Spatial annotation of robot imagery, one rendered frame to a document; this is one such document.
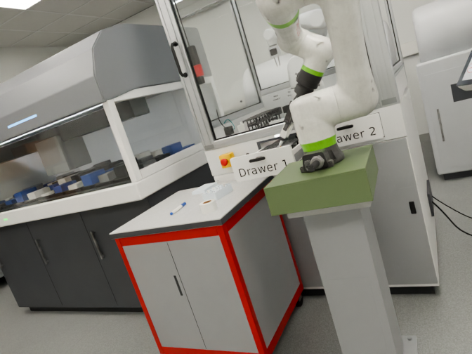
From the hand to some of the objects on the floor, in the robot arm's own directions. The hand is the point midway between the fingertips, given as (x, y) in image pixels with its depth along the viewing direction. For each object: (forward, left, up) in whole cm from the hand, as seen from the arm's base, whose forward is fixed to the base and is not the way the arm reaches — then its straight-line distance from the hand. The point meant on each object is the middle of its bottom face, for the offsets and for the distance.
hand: (286, 129), depth 161 cm
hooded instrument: (+54, +186, -95) cm, 215 cm away
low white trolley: (-10, +53, -97) cm, 111 cm away
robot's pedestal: (-22, -18, -98) cm, 102 cm away
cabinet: (+69, +9, -97) cm, 120 cm away
